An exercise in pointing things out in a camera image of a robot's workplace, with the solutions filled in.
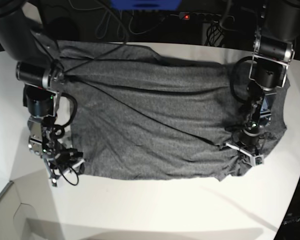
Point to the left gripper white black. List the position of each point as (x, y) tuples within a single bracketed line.
[(251, 153)]

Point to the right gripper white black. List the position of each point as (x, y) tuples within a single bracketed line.
[(62, 162)]

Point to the grey t-shirt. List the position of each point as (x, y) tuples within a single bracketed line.
[(142, 116)]

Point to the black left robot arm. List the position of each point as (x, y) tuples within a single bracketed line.
[(277, 26)]

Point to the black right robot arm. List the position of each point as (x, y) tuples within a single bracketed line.
[(51, 109)]

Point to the black power strip red light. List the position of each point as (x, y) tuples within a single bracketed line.
[(200, 17)]

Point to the blue box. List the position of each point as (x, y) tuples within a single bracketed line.
[(168, 5)]

